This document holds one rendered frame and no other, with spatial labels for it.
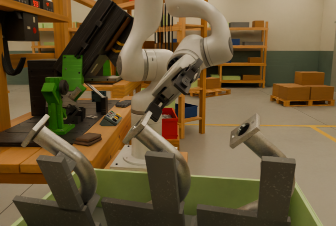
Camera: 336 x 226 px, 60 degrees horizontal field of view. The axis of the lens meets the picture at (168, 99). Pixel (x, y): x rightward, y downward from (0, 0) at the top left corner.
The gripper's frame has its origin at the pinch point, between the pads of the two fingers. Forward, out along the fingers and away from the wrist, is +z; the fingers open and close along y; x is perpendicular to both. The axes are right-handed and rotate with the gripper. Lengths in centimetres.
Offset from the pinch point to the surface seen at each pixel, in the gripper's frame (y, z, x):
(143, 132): 0.6, 12.3, -1.1
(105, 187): -40.3, -6.8, 7.2
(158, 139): 1.0, 11.7, 1.5
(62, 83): -70, -61, -30
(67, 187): -13.0, 19.0, -4.3
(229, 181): -13.5, -12.1, 30.0
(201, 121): -193, -329, 120
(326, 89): -82, -624, 352
